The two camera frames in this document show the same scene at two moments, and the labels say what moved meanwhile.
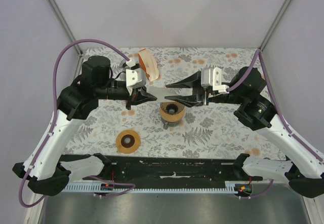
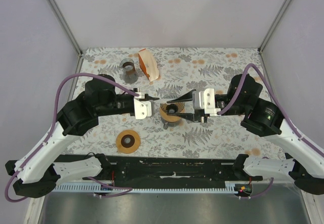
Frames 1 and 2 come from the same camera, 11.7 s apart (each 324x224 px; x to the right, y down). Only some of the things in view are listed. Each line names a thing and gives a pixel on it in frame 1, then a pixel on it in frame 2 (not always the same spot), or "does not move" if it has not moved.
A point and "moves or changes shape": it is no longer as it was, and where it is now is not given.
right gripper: (200, 94) to (199, 117)
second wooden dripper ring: (127, 141) does not move
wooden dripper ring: (172, 118) does not move
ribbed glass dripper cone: (171, 107) does not move
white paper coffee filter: (160, 92) moves or changes shape
